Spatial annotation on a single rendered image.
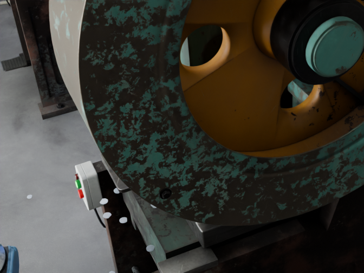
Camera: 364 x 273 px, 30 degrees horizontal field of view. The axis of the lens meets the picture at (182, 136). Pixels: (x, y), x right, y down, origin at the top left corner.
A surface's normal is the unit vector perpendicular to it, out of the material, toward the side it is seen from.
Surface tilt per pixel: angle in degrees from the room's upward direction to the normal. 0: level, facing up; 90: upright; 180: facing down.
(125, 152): 90
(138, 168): 90
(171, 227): 0
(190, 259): 0
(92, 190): 90
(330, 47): 90
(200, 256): 0
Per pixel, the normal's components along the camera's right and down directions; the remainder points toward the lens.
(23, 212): -0.08, -0.79
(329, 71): 0.38, 0.54
